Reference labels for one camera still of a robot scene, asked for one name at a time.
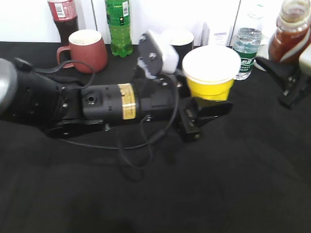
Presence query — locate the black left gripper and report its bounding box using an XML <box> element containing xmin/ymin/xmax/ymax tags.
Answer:
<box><xmin>132</xmin><ymin>67</ymin><xmax>233</xmax><ymax>142</ymax></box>

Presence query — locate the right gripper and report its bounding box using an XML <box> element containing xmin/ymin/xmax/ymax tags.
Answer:
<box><xmin>255</xmin><ymin>45</ymin><xmax>311</xmax><ymax>109</ymax></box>

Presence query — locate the yellow paper cup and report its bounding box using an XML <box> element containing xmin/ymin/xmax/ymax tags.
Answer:
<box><xmin>182</xmin><ymin>45</ymin><xmax>241</xmax><ymax>101</ymax></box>

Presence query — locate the brown Nescafe coffee bottle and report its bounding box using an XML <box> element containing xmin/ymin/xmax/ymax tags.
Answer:
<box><xmin>268</xmin><ymin>0</ymin><xmax>311</xmax><ymax>64</ymax></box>

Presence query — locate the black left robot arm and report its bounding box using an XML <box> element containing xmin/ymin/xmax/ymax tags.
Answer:
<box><xmin>0</xmin><ymin>59</ymin><xmax>233</xmax><ymax>140</ymax></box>

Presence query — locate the green sprite bottle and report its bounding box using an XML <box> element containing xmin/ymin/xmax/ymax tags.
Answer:
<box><xmin>105</xmin><ymin>0</ymin><xmax>133</xmax><ymax>58</ymax></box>

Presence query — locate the clear water bottle green label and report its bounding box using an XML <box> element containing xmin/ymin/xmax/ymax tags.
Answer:
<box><xmin>233</xmin><ymin>3</ymin><xmax>263</xmax><ymax>81</ymax></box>

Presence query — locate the black ceramic mug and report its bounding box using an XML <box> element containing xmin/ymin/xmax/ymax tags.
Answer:
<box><xmin>162</xmin><ymin>29</ymin><xmax>194</xmax><ymax>70</ymax></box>

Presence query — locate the small white carton box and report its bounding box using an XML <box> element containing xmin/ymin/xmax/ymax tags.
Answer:
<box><xmin>200</xmin><ymin>22</ymin><xmax>229</xmax><ymax>46</ymax></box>

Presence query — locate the red ceramic mug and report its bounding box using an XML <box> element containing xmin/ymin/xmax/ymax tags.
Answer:
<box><xmin>56</xmin><ymin>29</ymin><xmax>108</xmax><ymax>74</ymax></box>

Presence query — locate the cola bottle red label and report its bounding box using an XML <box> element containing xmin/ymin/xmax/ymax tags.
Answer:
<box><xmin>47</xmin><ymin>0</ymin><xmax>79</xmax><ymax>46</ymax></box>

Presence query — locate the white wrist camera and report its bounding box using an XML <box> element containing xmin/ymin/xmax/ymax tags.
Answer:
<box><xmin>137</xmin><ymin>30</ymin><xmax>179</xmax><ymax>80</ymax></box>

